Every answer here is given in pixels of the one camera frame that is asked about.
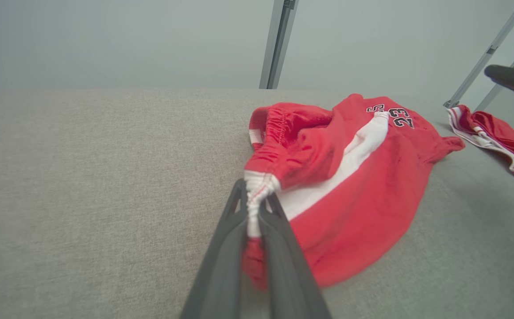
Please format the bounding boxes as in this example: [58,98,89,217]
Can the red shorts with white stripes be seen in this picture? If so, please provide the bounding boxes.
[241,93,466,291]

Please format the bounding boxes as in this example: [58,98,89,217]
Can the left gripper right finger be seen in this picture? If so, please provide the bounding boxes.
[259,193,332,319]

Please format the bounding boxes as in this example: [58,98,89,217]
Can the red basketball jersey shirt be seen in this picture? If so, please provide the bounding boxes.
[447,105,514,194]

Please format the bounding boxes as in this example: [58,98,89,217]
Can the grey metal wall post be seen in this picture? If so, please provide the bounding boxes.
[259,0,300,89]

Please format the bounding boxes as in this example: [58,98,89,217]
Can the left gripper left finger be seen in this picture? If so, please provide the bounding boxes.
[179,179,248,319]

